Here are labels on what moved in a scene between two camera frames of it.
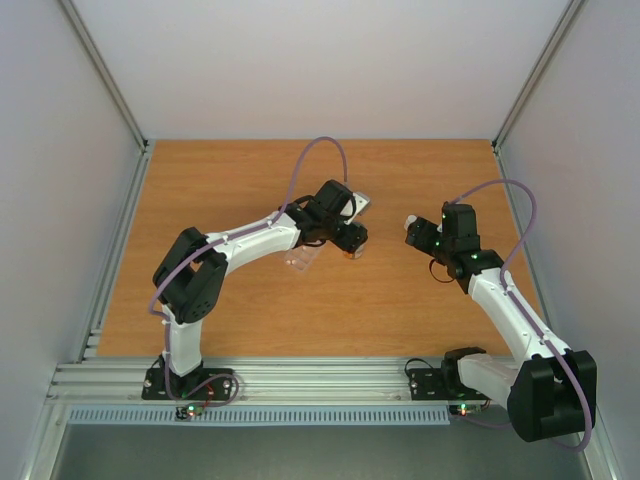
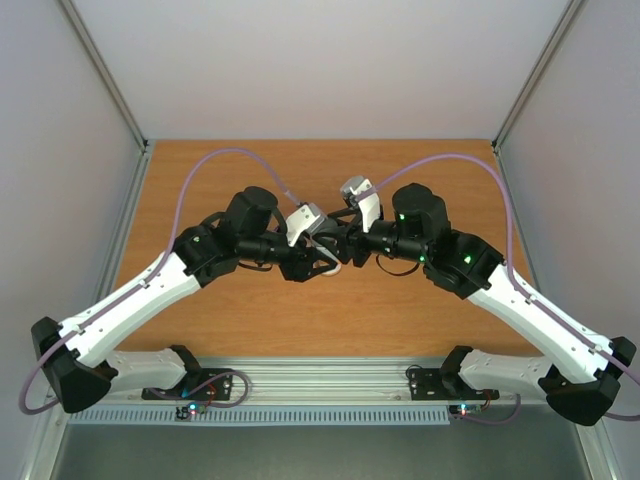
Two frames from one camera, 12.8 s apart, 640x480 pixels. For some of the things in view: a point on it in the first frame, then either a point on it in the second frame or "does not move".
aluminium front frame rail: [260, 379] does not move
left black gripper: [354, 239] → [300, 267]
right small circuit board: [465, 409] does not move
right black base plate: [428, 384] does not move
